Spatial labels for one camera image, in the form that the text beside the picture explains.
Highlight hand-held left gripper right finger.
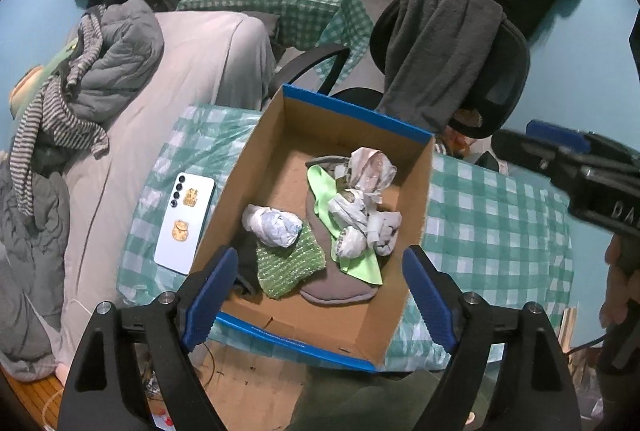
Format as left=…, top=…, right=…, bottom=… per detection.
left=401, top=246, right=583, bottom=431

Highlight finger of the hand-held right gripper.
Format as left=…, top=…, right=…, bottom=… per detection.
left=492, top=128, right=583, bottom=186
left=526, top=120, right=626, bottom=162

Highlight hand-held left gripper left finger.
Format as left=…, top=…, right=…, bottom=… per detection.
left=57, top=247, right=240, bottom=431

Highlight black sock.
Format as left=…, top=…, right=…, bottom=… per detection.
left=232, top=236, right=262, bottom=297

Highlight small grey sock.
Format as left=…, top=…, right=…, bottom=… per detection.
left=366, top=210, right=403, bottom=257

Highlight green knitted dishcloth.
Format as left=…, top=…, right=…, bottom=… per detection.
left=255, top=238, right=326, bottom=300

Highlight large grey-brown sock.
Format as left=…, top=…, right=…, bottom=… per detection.
left=299, top=156, right=379, bottom=307

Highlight white cloth bundle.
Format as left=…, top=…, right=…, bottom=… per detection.
left=242, top=204, right=303, bottom=250

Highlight patterned knotted cloth bundle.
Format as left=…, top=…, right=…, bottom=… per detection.
left=327, top=147, right=398, bottom=232

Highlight cardboard box with blue rim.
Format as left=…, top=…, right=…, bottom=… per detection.
left=190, top=84, right=435, bottom=373

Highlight lime green cloth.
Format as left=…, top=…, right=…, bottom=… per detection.
left=306, top=164, right=384, bottom=286

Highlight person's right hand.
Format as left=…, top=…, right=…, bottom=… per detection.
left=604, top=233, right=640, bottom=328

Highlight orange patterned bag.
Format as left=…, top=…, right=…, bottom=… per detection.
left=444, top=108, right=484, bottom=158

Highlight white smartphone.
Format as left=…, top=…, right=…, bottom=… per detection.
left=153, top=172, right=217, bottom=276

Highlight black office chair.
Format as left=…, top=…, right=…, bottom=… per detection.
left=272, top=0, right=531, bottom=142

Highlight green checked tablecloth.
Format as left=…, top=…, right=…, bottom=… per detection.
left=117, top=104, right=575, bottom=369

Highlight person's olive trousers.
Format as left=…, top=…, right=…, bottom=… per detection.
left=290, top=368, right=476, bottom=431

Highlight dark grey fleece garment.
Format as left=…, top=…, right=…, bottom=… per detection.
left=375, top=0, right=505, bottom=134

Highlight dark grey quilted coat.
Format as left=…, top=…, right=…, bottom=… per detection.
left=0, top=151, right=71, bottom=382

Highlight grey striped garment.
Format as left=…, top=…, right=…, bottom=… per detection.
left=10, top=8, right=111, bottom=229

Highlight bed with grey sheet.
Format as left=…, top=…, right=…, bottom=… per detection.
left=0, top=11, right=276, bottom=382

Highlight grey puffer jacket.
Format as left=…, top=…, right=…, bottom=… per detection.
left=70, top=0, right=166, bottom=132

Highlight table with green checked cloth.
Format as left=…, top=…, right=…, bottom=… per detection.
left=176, top=0, right=373, bottom=82

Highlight green pillow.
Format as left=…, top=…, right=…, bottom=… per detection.
left=7, top=36, right=81, bottom=112

